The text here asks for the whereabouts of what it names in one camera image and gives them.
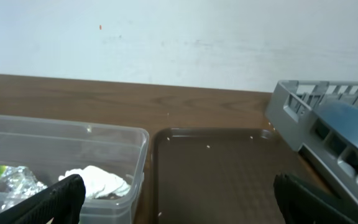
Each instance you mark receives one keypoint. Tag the clear plastic bin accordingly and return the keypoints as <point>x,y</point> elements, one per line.
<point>49,148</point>

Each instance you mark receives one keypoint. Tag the brown serving tray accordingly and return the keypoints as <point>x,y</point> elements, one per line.
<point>221,175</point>

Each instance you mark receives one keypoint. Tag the white napkin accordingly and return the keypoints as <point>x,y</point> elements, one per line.
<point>99,183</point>

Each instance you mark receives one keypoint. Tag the grey plastic dishwasher rack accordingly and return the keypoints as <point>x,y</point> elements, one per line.
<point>291,112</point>

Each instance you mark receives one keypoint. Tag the dark blue plate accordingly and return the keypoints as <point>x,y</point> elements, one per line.
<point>341,118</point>

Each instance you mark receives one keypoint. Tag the foil wrapper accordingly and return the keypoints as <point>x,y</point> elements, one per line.
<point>21,183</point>

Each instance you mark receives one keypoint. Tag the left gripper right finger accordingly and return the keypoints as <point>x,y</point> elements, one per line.
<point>301,202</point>

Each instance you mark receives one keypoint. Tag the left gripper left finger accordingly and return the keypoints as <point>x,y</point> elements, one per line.
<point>60,203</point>

